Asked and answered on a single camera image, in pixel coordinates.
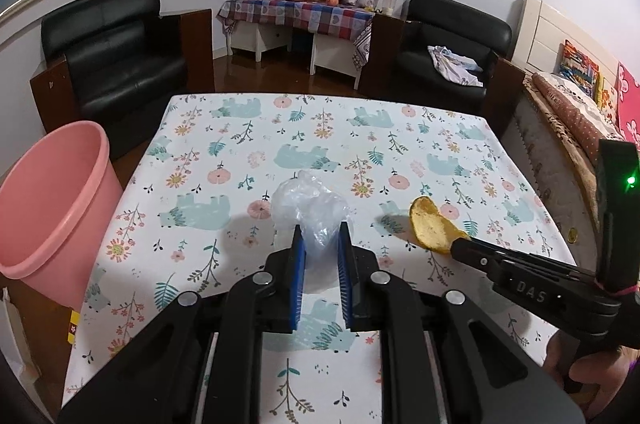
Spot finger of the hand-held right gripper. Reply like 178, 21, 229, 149
450, 235, 599, 287

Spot black armchair with wooden sides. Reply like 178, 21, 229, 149
30, 0, 216, 161
360, 0, 526, 131

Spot bed with patterned bedding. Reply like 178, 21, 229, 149
502, 72, 640, 270

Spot pink plastic bucket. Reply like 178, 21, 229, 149
0, 120, 124, 309

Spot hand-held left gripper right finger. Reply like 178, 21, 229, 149
337, 221, 586, 424

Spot clear plastic bag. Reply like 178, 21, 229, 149
271, 171, 354, 295

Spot cream wooden headboard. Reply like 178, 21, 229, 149
511, 0, 623, 78

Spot white side table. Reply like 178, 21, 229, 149
227, 22, 363, 91

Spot striped colourful pillow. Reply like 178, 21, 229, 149
557, 39, 601, 98

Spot yellow orange peel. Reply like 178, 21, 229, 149
409, 197, 472, 256

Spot white table, checkered cloth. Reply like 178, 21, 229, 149
216, 0, 375, 71

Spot pink flower pillow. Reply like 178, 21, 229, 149
614, 62, 640, 146

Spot pale printed cloth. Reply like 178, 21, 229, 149
427, 46, 486, 88

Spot person's right hand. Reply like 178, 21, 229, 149
545, 332, 636, 421

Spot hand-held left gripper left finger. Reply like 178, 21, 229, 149
57, 224, 307, 424

